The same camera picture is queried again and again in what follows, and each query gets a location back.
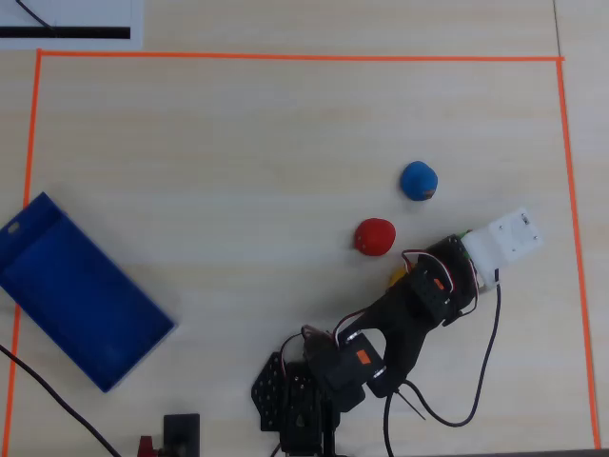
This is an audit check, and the blue plastic box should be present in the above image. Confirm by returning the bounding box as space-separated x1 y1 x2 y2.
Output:
0 191 176 393

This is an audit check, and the long black cable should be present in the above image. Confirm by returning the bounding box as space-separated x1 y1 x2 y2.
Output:
0 343 123 457

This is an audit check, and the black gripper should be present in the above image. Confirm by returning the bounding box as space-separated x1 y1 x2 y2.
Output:
413 234 480 328

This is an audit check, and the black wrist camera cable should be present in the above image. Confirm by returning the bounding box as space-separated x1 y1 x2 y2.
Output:
383 268 503 457

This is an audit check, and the thin black cable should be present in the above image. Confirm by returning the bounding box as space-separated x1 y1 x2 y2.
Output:
15 0 57 30

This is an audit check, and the blue ball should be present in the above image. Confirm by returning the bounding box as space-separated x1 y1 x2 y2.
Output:
399 161 439 202

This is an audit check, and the white paper with black bar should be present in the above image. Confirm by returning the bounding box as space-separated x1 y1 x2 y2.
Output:
0 0 144 50

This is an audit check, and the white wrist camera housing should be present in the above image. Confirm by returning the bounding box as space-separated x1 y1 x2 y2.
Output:
462 207 545 291

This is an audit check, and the black camera stand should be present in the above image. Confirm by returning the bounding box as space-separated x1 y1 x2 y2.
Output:
163 412 202 457

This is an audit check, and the red rubber duck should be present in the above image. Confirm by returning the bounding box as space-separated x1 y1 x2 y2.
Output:
353 217 397 257

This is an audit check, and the orange tape line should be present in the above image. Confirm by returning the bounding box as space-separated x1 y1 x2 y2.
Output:
35 49 566 63
3 50 44 457
557 56 601 449

